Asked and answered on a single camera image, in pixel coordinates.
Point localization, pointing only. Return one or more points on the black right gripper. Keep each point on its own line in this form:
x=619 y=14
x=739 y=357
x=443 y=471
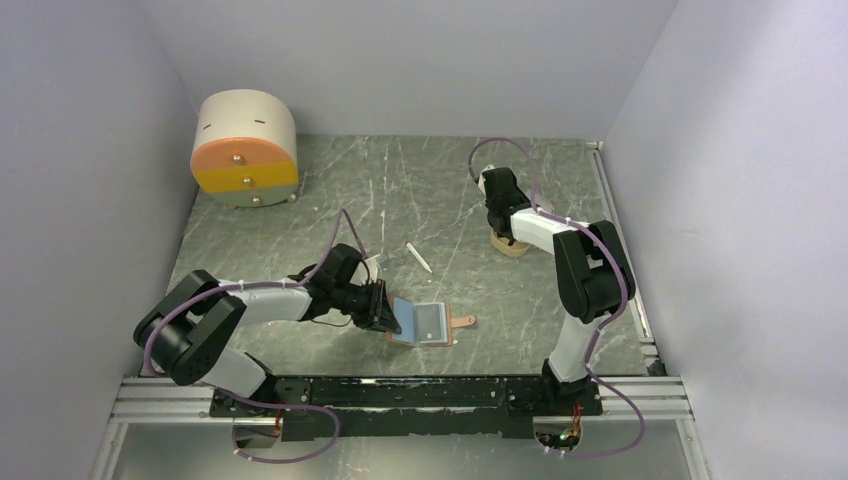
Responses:
x=523 y=198

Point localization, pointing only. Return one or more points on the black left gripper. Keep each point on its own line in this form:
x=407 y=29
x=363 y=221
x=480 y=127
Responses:
x=384 y=319

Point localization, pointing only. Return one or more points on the pink leather card holder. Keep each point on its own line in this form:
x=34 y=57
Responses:
x=426 y=324

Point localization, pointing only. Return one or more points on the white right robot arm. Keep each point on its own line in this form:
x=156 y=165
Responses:
x=594 y=279

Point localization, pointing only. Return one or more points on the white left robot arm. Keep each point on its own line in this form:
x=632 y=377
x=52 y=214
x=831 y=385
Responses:
x=186 y=335

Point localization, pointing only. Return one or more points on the beige oval tray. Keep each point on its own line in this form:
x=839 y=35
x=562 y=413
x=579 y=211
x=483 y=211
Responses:
x=508 y=247

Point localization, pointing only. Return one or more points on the white pen with red cap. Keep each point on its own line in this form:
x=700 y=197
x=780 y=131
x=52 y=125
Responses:
x=418 y=257

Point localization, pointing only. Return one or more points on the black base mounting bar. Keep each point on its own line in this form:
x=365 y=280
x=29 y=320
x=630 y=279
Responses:
x=309 y=408

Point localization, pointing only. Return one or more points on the round beige drawer box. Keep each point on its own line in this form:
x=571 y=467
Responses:
x=245 y=149

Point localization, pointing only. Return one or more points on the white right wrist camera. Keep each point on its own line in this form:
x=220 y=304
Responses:
x=486 y=168

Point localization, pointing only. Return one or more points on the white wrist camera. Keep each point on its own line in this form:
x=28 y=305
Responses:
x=486 y=168
x=378 y=265

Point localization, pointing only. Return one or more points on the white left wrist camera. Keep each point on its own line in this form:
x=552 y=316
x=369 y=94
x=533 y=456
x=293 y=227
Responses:
x=378 y=265

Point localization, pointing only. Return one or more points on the aluminium frame rail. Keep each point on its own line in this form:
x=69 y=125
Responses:
x=659 y=397

